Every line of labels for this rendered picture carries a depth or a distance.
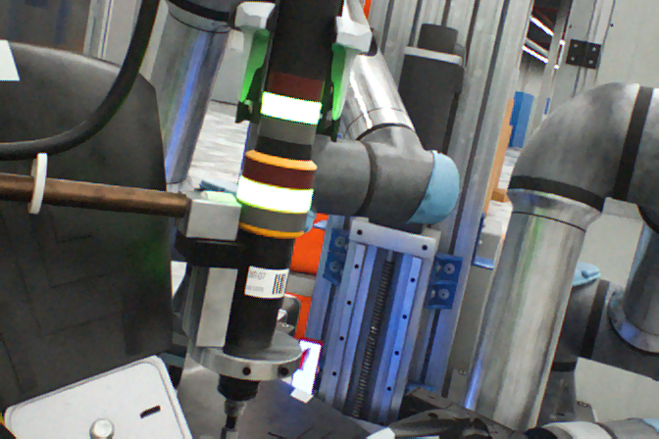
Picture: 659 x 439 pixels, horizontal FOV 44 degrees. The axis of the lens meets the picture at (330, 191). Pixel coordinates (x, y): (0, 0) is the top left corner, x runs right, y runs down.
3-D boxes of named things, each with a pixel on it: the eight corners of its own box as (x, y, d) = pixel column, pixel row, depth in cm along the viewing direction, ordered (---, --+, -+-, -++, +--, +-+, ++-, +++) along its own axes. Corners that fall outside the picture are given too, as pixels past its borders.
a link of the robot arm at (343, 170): (357, 243, 77) (380, 129, 76) (246, 232, 72) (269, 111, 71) (324, 223, 84) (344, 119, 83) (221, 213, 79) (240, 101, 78)
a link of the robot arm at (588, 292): (504, 326, 127) (524, 243, 125) (592, 352, 122) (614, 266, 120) (489, 344, 116) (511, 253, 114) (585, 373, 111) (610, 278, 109)
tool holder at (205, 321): (172, 381, 45) (203, 208, 43) (142, 334, 51) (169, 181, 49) (318, 381, 49) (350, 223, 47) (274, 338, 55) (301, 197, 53)
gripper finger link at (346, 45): (372, 130, 46) (341, 118, 55) (393, 25, 45) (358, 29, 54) (318, 121, 45) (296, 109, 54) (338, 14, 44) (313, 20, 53)
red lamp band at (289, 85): (278, 94, 46) (281, 73, 45) (257, 88, 49) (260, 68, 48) (330, 104, 47) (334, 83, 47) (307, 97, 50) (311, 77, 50)
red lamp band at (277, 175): (256, 184, 46) (260, 163, 46) (230, 170, 50) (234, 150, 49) (325, 193, 48) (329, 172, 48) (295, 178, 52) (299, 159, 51)
